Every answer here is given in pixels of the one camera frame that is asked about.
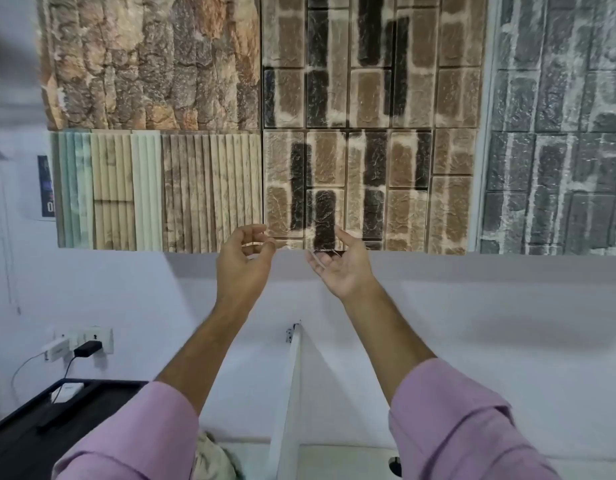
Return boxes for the small white device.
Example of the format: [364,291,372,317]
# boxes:
[51,382,84,405]

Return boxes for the person's left hand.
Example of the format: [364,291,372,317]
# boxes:
[215,223,278,317]

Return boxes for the person's right hand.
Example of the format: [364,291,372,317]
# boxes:
[306,225,377,303]

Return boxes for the person's right forearm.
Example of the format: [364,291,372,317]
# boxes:
[341,279,559,480]

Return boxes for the white cable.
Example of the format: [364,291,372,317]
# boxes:
[10,352,48,405]

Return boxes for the white wall socket plate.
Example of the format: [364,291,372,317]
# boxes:
[54,325,114,355]

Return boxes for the black cable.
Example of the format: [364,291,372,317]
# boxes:
[52,355,76,401]

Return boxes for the white desk partition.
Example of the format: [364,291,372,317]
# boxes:
[266,322,302,480]

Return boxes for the black metal rack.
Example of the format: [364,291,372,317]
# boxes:
[0,378,148,480]

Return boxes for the person's left forearm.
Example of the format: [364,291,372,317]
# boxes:
[52,300,254,480]

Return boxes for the dark blue wall poster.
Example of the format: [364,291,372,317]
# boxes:
[36,154,56,221]

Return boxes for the white charger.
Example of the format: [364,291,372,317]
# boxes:
[41,336,71,362]

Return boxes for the beige crumpled cloth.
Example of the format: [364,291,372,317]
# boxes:
[190,429,238,480]

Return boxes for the pink shirt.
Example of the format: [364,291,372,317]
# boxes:
[52,358,559,480]

